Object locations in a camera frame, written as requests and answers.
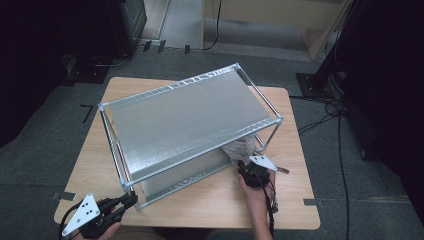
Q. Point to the grey floor tape strip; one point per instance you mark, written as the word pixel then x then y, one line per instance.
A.
pixel 65 196
pixel 310 202

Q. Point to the person's right hand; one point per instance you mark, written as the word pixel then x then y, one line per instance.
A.
pixel 256 196

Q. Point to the black metal stand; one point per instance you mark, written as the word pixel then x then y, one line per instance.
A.
pixel 330 60

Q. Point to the silver metal shelf rack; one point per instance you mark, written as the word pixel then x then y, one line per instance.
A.
pixel 186 123

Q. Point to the light wooden furniture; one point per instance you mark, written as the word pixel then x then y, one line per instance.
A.
pixel 273 20

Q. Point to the dark cabinet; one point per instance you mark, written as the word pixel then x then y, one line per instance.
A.
pixel 128 23

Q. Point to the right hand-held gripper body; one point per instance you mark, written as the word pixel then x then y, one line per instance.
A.
pixel 255 175

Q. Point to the person's left hand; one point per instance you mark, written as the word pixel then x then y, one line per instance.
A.
pixel 106 231

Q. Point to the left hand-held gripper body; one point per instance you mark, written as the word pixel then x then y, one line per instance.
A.
pixel 88 216

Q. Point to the black floor tape strip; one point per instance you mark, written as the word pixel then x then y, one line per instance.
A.
pixel 161 46
pixel 187 49
pixel 147 45

